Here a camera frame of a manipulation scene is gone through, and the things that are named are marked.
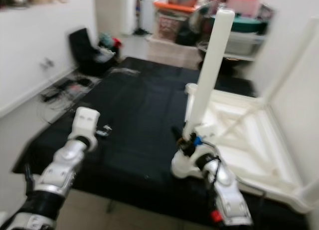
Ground black tablecloth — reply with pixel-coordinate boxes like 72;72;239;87
12;57;310;230

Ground clear tape patch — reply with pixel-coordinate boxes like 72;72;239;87
115;67;141;76

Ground white plastic table top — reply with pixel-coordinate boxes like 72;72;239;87
172;83;319;213

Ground white plastic bag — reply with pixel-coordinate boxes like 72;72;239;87
96;48;114;62

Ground beige cloth covered bench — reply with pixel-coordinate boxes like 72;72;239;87
147;35;205;69

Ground black folding chair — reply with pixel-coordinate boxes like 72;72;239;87
69;28;120;76

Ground black wok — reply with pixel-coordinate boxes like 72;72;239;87
197;40;251;74

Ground green stuffed toy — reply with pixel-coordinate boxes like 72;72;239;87
100;33;113;47

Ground red printed carton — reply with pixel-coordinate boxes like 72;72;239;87
157;14;182;40

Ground black bag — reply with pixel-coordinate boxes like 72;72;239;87
188;1;213;46

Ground clear plastic storage box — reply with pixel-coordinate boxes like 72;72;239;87
228;33;266;57

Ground orange lidded storage box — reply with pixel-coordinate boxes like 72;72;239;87
154;1;200;41

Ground green pot with lid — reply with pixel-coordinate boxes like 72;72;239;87
232;15;268;34

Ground pink box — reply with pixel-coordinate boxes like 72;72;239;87
229;0;261;17

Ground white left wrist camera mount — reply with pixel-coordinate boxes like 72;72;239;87
70;107;100;141

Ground black charger cable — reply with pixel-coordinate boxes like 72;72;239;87
40;78;83;124

